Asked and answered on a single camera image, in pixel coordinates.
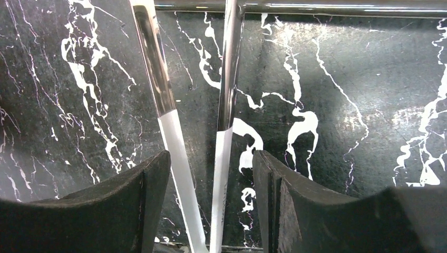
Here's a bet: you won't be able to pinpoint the strawberry print tray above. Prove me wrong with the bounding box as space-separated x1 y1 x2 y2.
154 0 446 18

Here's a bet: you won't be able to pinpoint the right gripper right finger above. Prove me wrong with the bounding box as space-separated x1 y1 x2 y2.
253 150 446 252

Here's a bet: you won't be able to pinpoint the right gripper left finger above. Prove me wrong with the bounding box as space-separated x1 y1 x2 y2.
1 150 171 252

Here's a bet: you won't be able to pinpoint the metal tongs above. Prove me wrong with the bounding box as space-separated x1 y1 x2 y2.
130 1 245 252

